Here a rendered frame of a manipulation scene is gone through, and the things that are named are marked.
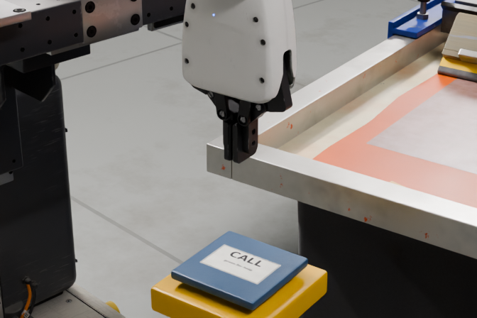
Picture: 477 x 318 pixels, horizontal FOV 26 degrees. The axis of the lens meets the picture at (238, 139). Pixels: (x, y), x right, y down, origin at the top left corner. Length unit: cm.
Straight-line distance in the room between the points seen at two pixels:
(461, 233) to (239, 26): 35
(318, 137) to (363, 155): 8
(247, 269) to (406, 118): 46
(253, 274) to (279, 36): 25
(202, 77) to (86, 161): 255
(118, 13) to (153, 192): 191
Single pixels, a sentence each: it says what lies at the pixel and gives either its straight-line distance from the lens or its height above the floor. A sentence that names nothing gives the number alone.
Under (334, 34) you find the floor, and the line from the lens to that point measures 464.
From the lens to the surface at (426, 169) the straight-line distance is 128.
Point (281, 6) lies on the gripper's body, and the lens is 89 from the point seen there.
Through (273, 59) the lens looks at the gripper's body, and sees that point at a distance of 89.
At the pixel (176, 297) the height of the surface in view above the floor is 95.
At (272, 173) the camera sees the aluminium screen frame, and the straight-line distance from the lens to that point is 120.
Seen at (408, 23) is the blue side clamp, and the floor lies 100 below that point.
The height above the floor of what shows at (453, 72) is 96.
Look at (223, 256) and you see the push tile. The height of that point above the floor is 97.
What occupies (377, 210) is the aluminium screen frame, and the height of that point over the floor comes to 97.
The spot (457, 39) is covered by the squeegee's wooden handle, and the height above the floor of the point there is 100.
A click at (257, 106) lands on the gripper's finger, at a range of 93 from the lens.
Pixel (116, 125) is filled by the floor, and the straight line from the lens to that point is 373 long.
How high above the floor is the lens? 152
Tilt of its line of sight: 25 degrees down
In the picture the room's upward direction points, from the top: straight up
